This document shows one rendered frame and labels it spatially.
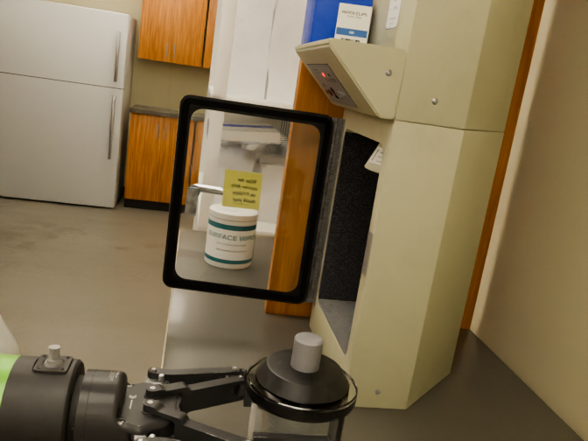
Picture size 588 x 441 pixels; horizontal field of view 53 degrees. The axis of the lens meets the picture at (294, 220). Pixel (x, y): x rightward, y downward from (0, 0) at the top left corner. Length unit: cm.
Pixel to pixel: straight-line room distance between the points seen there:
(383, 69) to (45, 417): 62
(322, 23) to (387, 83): 23
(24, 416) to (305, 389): 24
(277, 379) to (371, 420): 46
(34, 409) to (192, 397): 15
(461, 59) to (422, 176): 18
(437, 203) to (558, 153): 43
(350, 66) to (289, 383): 48
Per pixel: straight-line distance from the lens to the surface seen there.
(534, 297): 133
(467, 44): 93
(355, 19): 97
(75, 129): 587
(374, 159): 103
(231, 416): 96
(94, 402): 58
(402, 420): 103
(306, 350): 57
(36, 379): 58
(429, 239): 95
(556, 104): 135
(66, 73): 585
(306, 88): 124
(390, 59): 89
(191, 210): 121
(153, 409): 58
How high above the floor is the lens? 144
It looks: 13 degrees down
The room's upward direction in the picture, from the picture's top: 9 degrees clockwise
